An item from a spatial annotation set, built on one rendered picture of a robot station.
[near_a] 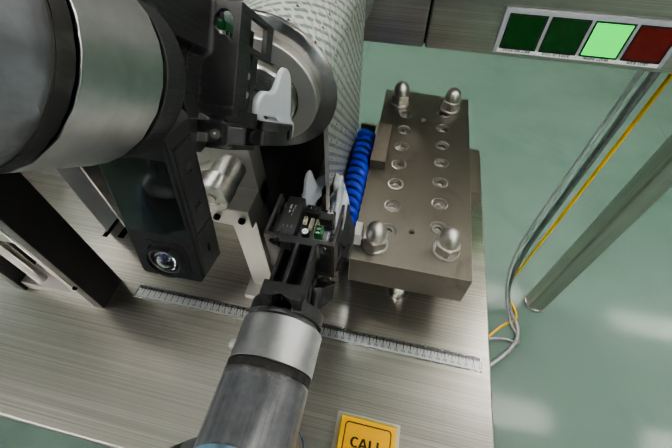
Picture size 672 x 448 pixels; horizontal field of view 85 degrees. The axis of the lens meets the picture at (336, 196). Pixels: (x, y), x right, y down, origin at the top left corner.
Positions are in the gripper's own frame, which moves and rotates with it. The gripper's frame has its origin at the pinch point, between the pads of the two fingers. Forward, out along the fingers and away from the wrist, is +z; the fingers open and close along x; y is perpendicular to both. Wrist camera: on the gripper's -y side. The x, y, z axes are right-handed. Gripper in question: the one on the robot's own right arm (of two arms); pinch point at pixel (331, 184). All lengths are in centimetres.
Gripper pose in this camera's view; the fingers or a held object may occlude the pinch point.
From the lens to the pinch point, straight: 49.4
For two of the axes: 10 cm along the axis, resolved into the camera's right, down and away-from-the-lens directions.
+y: 0.0, -6.4, -7.6
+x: -9.8, -1.6, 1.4
